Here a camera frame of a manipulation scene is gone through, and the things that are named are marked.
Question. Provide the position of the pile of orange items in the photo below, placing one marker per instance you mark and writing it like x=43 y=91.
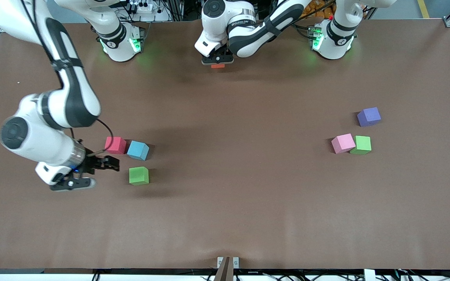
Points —
x=318 y=11

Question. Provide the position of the blue foam cube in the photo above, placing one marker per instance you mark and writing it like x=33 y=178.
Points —
x=137 y=151

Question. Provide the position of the yellow floor tape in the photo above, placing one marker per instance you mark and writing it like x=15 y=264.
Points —
x=424 y=8

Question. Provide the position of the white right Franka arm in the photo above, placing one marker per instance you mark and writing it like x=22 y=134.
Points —
x=72 y=97

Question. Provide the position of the orange foam cube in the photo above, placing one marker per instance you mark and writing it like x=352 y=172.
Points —
x=218 y=66

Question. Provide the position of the pink foam cube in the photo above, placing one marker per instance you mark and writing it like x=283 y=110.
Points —
x=342 y=143

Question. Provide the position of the red foam cube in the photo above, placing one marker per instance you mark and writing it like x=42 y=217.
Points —
x=115 y=145

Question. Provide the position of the green foam cube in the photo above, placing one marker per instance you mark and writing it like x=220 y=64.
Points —
x=138 y=176
x=363 y=145

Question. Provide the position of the white power strip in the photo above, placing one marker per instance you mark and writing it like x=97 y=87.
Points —
x=143 y=7

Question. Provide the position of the purple foam cube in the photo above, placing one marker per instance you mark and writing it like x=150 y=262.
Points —
x=368 y=117

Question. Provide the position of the brown camera mount post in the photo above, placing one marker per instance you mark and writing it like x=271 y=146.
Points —
x=227 y=269

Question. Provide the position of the small white box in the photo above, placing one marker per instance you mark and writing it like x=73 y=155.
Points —
x=369 y=275

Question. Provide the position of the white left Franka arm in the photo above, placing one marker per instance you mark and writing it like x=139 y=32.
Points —
x=256 y=35

